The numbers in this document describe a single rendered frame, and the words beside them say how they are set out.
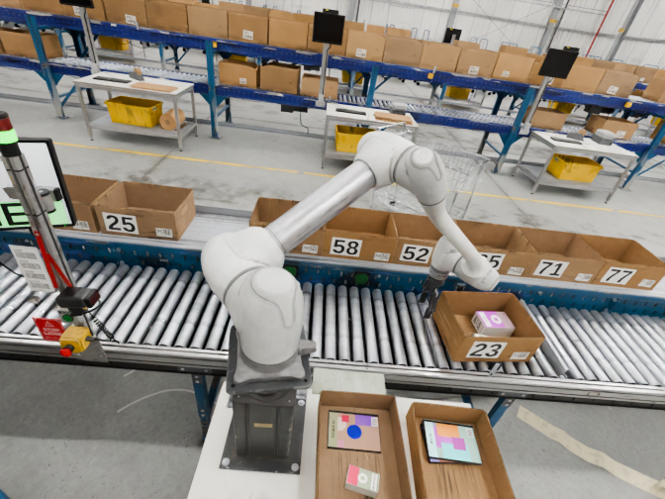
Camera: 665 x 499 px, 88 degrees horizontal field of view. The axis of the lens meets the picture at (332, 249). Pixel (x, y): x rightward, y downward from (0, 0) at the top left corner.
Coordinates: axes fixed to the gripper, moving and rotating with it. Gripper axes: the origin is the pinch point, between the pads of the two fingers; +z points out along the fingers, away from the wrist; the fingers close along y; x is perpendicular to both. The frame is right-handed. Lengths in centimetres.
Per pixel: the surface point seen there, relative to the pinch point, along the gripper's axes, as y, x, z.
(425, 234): -58, 11, -7
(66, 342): 38, -145, -1
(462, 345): 23.0, 11.6, -1.1
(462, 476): 71, 0, 9
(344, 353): 23.9, -38.9, 10.6
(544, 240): -58, 87, -12
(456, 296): -6.4, 17.0, -3.2
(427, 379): 31.0, -1.8, 14.4
